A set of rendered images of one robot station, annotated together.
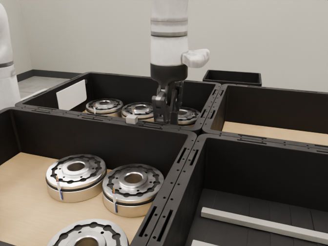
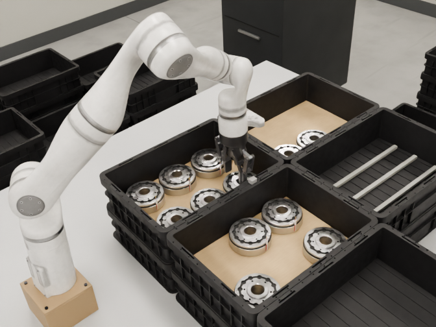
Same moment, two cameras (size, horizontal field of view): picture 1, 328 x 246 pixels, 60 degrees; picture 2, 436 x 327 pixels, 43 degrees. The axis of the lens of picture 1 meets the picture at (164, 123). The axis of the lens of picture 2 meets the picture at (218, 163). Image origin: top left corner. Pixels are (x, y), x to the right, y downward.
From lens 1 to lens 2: 1.20 m
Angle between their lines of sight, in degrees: 49
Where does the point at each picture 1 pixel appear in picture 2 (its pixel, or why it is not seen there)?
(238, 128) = not seen: hidden behind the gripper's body
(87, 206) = (278, 241)
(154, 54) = (235, 131)
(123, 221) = (300, 231)
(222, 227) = not seen: hidden behind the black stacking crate
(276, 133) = (261, 132)
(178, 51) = (247, 120)
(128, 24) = not seen: outside the picture
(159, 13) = (239, 105)
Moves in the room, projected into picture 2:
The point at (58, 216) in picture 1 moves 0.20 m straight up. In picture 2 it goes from (278, 255) to (280, 192)
